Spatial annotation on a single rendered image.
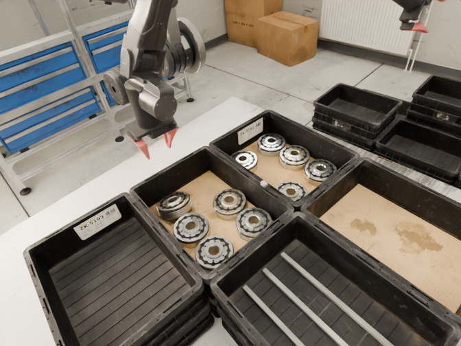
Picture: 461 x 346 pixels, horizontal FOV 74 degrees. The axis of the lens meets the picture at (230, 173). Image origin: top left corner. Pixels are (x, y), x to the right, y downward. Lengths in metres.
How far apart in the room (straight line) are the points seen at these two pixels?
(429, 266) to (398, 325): 0.19
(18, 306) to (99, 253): 0.32
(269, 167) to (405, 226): 0.45
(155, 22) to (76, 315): 0.70
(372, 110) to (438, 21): 1.74
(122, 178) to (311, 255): 0.85
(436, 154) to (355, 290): 1.33
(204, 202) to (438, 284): 0.65
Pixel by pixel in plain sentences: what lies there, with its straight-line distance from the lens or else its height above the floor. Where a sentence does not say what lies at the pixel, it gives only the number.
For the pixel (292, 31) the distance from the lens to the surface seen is 3.59.
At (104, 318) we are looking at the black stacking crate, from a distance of 0.87.
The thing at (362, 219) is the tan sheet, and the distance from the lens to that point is 0.96.
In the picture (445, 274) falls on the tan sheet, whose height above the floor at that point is 0.83.
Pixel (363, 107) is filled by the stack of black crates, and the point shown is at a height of 0.49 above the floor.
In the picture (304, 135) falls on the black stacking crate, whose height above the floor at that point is 0.90.
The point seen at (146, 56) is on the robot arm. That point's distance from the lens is 0.68.
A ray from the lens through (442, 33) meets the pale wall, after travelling 3.68.
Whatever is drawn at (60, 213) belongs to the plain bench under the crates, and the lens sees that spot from 1.36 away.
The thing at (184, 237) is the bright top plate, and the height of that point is 0.86.
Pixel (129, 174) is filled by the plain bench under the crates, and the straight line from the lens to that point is 1.37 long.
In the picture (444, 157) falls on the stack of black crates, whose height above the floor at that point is 0.38.
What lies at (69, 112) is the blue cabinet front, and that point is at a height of 0.43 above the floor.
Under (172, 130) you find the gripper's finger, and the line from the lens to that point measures 0.77.
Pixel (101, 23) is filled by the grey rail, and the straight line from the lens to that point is 2.60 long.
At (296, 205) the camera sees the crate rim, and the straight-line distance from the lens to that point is 0.83.
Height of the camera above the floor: 1.56
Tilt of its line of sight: 43 degrees down
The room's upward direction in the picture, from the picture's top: 7 degrees counter-clockwise
